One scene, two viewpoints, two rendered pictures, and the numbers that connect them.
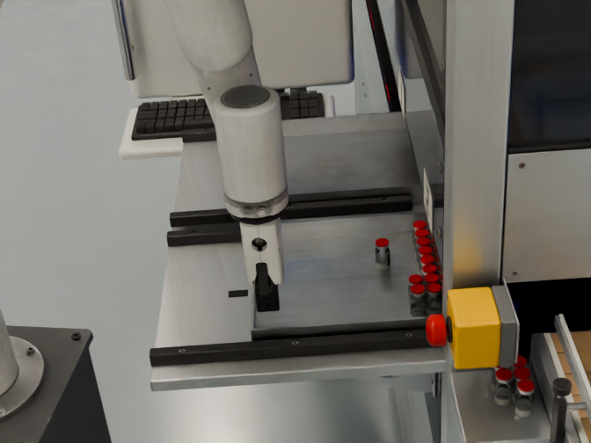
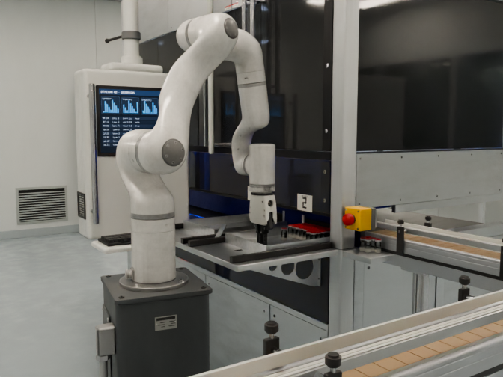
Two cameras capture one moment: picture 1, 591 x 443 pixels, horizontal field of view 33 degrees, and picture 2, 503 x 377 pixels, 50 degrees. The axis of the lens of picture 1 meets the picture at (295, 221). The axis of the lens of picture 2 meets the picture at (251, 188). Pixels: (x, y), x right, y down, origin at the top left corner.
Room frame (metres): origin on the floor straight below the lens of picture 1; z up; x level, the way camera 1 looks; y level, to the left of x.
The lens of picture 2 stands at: (-0.29, 1.06, 1.28)
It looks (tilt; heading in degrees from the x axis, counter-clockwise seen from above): 6 degrees down; 325
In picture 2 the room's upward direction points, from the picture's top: straight up
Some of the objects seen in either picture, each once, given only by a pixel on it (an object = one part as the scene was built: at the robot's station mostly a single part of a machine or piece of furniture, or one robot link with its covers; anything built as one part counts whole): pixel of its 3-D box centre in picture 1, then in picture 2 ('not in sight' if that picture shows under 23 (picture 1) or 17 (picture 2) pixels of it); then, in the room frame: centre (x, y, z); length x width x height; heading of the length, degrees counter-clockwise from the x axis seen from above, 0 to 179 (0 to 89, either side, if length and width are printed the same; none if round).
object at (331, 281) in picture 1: (367, 274); (284, 238); (1.19, -0.10, 0.90); 0.34 x 0.26 x 0.04; 89
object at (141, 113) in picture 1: (229, 113); (147, 235); (1.89, 0.12, 0.82); 0.40 x 0.14 x 0.02; 88
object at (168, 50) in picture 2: not in sight; (178, 87); (2.26, -0.23, 1.51); 0.49 x 0.01 x 0.59; 179
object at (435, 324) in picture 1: (441, 330); (349, 219); (0.94, -0.17, 0.99); 0.04 x 0.04 x 0.04; 89
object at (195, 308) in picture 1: (316, 228); (242, 240); (1.36, -0.03, 0.87); 0.70 x 0.48 x 0.02; 179
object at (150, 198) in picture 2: not in sight; (145, 172); (1.09, 0.47, 1.16); 0.19 x 0.12 x 0.24; 8
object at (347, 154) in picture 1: (351, 158); (235, 224); (1.53, -0.11, 0.90); 0.34 x 0.26 x 0.04; 89
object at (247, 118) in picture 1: (250, 140); (261, 163); (1.13, 0.05, 1.17); 0.09 x 0.08 x 0.13; 8
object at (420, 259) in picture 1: (426, 266); (304, 233); (1.19, -0.19, 0.90); 0.18 x 0.02 x 0.05; 179
